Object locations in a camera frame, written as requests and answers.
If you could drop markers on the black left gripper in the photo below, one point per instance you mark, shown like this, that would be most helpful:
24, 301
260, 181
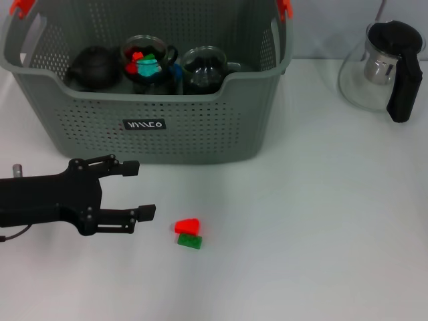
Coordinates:
50, 197

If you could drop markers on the bright red sloped brick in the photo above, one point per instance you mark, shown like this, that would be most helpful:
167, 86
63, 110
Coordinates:
187, 226

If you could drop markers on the green rectangular brick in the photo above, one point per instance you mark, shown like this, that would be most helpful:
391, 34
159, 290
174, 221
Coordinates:
190, 241

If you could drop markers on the glass teacup with black sleeve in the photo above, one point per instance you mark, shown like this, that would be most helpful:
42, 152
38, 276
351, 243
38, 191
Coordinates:
202, 88
150, 88
143, 45
202, 65

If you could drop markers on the small red brick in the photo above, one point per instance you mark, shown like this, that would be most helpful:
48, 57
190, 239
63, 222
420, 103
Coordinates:
131, 69
137, 57

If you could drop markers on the blue square brick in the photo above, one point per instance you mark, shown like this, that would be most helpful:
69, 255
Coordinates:
176, 77

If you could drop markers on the teal square brick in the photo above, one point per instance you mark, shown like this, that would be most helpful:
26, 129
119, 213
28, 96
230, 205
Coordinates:
147, 67

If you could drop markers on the green stepped brick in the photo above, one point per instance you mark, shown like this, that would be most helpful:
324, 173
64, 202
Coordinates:
150, 55

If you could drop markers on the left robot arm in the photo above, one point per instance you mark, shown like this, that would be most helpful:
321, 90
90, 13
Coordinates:
16, 170

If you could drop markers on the grey perforated storage basket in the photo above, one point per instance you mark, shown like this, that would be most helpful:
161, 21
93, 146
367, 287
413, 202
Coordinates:
200, 133

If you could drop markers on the black clay teapot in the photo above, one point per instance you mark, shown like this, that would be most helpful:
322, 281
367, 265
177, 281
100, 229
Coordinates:
93, 68

